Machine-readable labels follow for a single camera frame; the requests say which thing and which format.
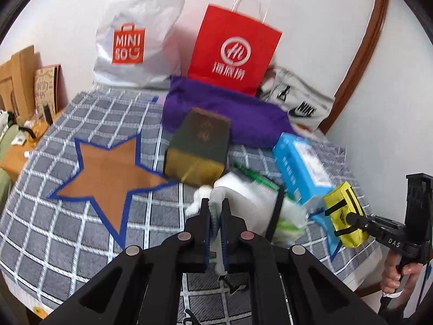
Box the white mesh bag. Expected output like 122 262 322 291
185 173 277 276

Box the green snack stick packet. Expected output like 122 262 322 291
233 161 280 191

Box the yellow black pouch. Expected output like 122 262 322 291
324 181 368 249

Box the green tissue pack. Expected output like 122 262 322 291
272 196 308 246

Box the person's right hand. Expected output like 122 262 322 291
380 250 424 297

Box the blue star marker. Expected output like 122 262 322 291
309 208 343 261

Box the dark green gold tin box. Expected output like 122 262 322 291
163 108 231 187

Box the blue cardboard box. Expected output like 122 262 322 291
272 134 335 213

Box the brown star blue border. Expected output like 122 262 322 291
48 134 175 249

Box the purple fluffy towel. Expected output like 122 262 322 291
162 76 296 148

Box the grey checked blanket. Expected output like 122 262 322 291
1 88 382 324

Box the grey Nike bag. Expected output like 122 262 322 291
260 67 335 131

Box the red paper shopping bag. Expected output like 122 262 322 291
187 0 282 96

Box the wooden bedside table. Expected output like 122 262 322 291
0 108 65 184

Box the white Miniso plastic bag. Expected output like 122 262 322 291
93 0 186 90

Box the wooden headboard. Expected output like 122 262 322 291
0 45 36 122

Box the brown wooden door frame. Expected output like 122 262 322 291
319 0 389 134

